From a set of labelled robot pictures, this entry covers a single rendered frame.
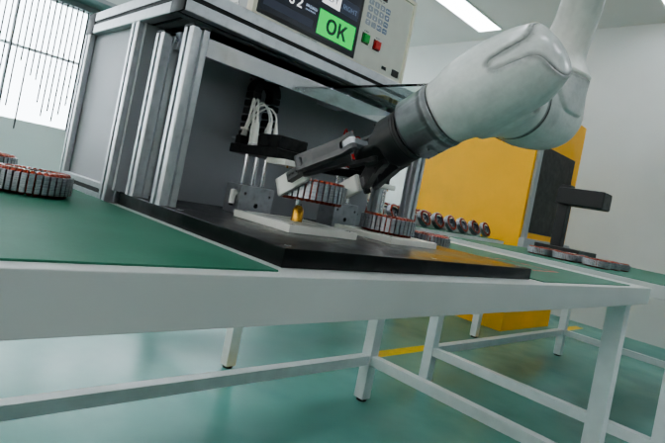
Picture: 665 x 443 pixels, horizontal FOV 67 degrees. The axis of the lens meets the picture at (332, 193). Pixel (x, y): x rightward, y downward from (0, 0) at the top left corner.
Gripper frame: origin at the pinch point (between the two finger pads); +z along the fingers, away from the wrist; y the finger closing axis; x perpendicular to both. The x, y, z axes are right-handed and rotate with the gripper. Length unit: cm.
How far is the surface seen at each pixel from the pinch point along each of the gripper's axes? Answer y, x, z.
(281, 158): -2.8, 6.5, 3.3
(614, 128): 533, 176, 42
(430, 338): 161, -16, 92
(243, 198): -2.7, 4.0, 14.8
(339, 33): 13.2, 35.9, -3.0
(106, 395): 4, -21, 93
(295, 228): -6.3, -7.9, -0.8
